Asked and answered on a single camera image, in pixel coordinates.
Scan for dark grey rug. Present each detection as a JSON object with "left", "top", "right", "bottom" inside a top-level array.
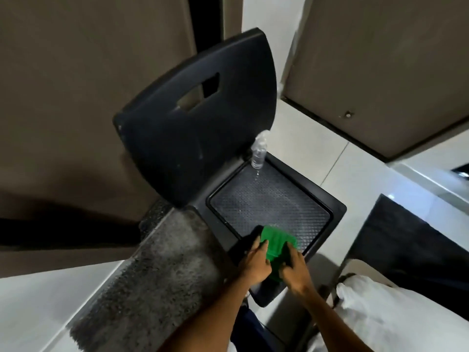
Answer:
[{"left": 69, "top": 201, "right": 239, "bottom": 352}]

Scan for person's right forearm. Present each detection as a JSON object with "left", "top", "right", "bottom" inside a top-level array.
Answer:
[{"left": 298, "top": 287, "right": 375, "bottom": 352}]

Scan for person's left forearm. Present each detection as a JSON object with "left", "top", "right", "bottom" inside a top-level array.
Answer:
[{"left": 157, "top": 278, "right": 257, "bottom": 352}]

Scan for person's dark blue trousers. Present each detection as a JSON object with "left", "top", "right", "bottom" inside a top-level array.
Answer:
[{"left": 228, "top": 303, "right": 283, "bottom": 352}]

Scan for dark bed frame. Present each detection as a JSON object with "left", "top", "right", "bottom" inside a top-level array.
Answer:
[{"left": 344, "top": 194, "right": 469, "bottom": 302}]

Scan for clear spray bottle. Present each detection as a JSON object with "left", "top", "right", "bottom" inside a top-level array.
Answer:
[{"left": 251, "top": 130, "right": 271, "bottom": 170}]

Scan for brown room door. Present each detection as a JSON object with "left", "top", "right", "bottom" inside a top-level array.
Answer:
[{"left": 281, "top": 0, "right": 469, "bottom": 162}]

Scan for person's right hand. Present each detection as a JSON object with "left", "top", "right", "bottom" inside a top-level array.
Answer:
[{"left": 281, "top": 242, "right": 317, "bottom": 296}]

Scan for white bedding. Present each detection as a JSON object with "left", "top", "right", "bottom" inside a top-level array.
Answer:
[{"left": 307, "top": 274, "right": 469, "bottom": 352}]

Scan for green cleaning cloth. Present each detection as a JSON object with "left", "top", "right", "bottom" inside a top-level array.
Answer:
[{"left": 259, "top": 225, "right": 298, "bottom": 283}]

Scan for brown wardrobe door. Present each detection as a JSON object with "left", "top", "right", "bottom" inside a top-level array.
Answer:
[{"left": 0, "top": 0, "right": 200, "bottom": 250}]

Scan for black plastic chair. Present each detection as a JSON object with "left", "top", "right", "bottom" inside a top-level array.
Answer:
[{"left": 113, "top": 28, "right": 347, "bottom": 308}]

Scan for person's left hand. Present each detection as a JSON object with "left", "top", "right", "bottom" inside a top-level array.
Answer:
[{"left": 238, "top": 240, "right": 274, "bottom": 287}]

